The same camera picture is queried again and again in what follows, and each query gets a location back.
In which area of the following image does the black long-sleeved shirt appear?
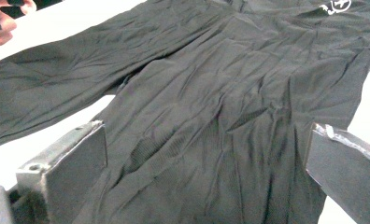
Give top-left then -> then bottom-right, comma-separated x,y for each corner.
0,0 -> 370,224

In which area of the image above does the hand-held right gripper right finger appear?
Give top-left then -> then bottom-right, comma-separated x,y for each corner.
304,122 -> 370,224

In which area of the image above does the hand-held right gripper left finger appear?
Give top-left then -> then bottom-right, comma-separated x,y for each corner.
16,120 -> 108,224

